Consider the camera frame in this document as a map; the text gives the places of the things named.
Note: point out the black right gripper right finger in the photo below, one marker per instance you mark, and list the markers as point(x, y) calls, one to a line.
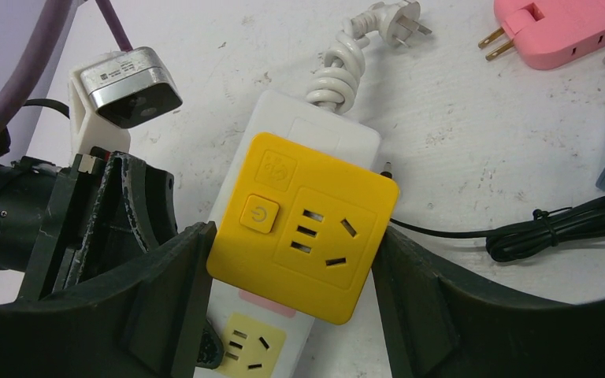
point(442, 320)

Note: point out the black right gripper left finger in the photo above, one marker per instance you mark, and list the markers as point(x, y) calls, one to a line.
point(142, 319)

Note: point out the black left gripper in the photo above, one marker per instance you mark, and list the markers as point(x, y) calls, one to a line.
point(106, 209)

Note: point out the white power strip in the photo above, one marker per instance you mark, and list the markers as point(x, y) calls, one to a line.
point(262, 338)

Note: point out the black charger with cable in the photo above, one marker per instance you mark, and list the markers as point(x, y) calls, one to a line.
point(523, 240)

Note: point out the yellow cube socket adapter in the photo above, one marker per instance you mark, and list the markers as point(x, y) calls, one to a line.
point(302, 228)

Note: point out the pink extension socket plug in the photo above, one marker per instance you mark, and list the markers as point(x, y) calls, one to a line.
point(548, 34)

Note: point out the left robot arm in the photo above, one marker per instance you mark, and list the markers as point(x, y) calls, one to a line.
point(25, 189)

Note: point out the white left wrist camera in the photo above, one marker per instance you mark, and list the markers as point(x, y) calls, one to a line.
point(114, 93)

